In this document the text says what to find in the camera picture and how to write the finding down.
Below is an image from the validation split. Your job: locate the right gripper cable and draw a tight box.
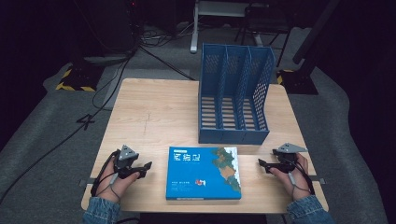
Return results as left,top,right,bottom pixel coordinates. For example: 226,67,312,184
288,157,316,200

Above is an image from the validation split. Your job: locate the white desk frame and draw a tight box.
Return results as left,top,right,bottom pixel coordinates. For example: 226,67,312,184
190,0,270,54

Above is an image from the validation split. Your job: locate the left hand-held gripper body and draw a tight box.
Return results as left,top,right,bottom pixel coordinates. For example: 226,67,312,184
113,144,140,180

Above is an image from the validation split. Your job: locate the black chair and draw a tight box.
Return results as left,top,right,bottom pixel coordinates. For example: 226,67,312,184
233,2,295,68

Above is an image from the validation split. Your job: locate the person's left hand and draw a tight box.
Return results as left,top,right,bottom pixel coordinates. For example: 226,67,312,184
96,150,141,204

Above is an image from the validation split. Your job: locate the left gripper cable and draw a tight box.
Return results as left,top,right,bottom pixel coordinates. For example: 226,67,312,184
90,149,121,202

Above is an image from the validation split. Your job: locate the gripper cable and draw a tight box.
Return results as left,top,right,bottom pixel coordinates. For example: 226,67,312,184
288,157,316,200
90,149,121,202

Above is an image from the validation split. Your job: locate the black floor cable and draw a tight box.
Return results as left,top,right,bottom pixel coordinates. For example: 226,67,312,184
0,46,138,204

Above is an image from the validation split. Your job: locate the blue book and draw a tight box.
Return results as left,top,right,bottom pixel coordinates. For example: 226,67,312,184
165,146,243,201

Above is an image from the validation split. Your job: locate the blue file rack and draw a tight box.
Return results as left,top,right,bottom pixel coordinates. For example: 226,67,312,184
198,42,277,146

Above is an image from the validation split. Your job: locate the black stand with hazard tape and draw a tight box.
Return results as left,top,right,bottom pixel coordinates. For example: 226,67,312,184
55,57,106,92

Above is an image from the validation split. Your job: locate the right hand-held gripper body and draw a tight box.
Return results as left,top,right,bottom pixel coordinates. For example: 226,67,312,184
270,142,309,175

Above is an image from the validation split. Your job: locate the person's right hand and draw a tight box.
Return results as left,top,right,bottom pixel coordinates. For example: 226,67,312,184
269,152,312,202

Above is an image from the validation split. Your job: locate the black slanted stand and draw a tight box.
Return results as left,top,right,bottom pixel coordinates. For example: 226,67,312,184
276,0,342,96

